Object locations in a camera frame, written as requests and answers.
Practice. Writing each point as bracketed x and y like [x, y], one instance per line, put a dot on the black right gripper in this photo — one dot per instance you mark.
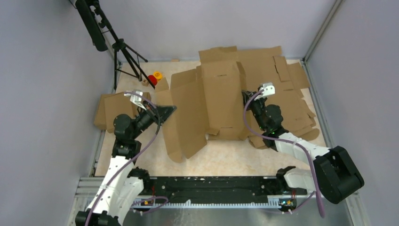
[263, 99]

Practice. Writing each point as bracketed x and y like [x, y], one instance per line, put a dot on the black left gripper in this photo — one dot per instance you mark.
[152, 111]

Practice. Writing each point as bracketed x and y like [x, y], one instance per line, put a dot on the large cardboard box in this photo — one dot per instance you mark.
[208, 101]

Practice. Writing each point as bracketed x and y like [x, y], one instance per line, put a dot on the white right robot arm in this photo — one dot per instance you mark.
[333, 174]

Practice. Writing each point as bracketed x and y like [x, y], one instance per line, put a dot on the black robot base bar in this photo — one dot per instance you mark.
[218, 190]

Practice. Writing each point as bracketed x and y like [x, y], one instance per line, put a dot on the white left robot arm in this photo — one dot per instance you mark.
[123, 182]

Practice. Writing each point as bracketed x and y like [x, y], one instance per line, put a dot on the folded cardboard box at left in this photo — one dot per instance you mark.
[109, 107]

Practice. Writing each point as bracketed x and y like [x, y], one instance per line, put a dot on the stack of flat cardboard blanks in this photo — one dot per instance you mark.
[269, 65]

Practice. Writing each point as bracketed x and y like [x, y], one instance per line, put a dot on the small wooden letter cube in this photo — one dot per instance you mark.
[145, 83]

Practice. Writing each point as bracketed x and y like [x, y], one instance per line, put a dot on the yellow round toy block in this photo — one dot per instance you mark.
[158, 75]

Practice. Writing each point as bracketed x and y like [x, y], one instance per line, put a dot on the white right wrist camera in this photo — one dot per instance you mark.
[267, 89]

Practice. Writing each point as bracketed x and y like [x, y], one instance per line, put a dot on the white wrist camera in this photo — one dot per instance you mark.
[138, 98]
[267, 89]

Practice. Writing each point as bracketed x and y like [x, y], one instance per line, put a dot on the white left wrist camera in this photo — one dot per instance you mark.
[138, 98]

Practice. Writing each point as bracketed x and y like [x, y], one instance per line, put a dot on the black camera tripod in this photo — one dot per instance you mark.
[104, 38]

